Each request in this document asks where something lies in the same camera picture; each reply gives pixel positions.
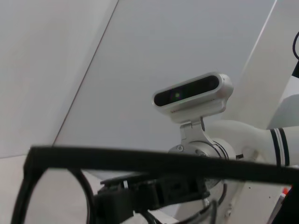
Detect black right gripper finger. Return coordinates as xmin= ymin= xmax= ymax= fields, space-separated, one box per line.
xmin=100 ymin=173 xmax=155 ymax=187
xmin=97 ymin=182 xmax=159 ymax=219

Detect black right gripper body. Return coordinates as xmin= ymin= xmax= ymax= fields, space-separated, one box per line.
xmin=151 ymin=177 xmax=211 ymax=207

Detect black glasses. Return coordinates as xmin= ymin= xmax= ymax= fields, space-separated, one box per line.
xmin=10 ymin=145 xmax=299 ymax=224

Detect black machine housing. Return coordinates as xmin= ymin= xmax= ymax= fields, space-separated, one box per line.
xmin=268 ymin=184 xmax=299 ymax=224

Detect right arm connector cable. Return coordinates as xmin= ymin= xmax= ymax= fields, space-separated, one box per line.
xmin=140 ymin=182 xmax=228 ymax=224

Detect black hanging cable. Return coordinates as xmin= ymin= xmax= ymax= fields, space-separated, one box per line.
xmin=292 ymin=30 xmax=299 ymax=79

